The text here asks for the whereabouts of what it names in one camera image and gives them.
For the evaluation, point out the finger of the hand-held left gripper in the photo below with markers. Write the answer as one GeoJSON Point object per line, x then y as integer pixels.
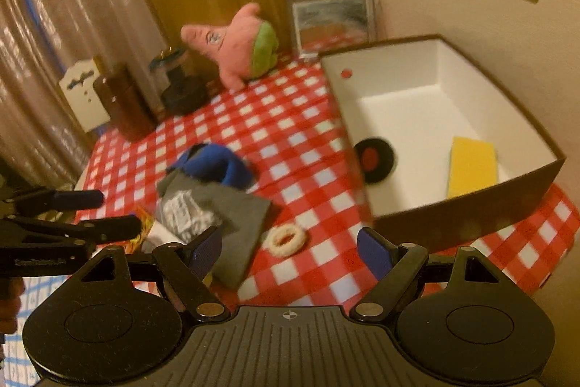
{"type": "Point", "coordinates": [113, 228]}
{"type": "Point", "coordinates": [77, 199]}

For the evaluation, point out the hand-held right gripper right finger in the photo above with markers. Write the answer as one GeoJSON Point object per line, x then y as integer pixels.
{"type": "Point", "coordinates": [374, 252]}

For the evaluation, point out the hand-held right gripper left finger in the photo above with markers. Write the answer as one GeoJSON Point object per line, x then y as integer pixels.
{"type": "Point", "coordinates": [206, 252]}

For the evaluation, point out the grey cloth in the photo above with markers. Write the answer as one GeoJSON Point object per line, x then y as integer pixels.
{"type": "Point", "coordinates": [240, 214]}

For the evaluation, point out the brown box with white inside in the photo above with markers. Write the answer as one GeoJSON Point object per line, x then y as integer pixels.
{"type": "Point", "coordinates": [408, 106]}

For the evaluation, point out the orange colourful packet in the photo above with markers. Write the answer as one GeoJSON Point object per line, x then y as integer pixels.
{"type": "Point", "coordinates": [147, 224]}

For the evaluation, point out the blue and white checked cloth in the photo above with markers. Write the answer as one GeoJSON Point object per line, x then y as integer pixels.
{"type": "Point", "coordinates": [40, 292]}

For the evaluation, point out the black disc with red centre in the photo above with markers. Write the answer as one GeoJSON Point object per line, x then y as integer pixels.
{"type": "Point", "coordinates": [379, 170]}

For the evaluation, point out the blue sock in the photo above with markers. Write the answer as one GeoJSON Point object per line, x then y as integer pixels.
{"type": "Point", "coordinates": [217, 160]}

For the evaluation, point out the brown wooden canister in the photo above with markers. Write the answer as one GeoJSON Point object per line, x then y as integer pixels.
{"type": "Point", "coordinates": [127, 106]}

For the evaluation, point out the yellow sponge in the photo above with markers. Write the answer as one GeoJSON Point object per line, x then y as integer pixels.
{"type": "Point", "coordinates": [471, 165]}

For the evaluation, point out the red checkered tablecloth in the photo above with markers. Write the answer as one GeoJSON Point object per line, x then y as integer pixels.
{"type": "Point", "coordinates": [294, 119]}

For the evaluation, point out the sheer pale curtain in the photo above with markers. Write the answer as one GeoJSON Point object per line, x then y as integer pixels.
{"type": "Point", "coordinates": [68, 6]}

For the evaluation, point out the pink starfish plush toy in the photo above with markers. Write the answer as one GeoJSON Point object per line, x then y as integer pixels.
{"type": "Point", "coordinates": [235, 47]}

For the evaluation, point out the framed picture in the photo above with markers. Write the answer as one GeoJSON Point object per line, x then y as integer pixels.
{"type": "Point", "coordinates": [335, 22]}

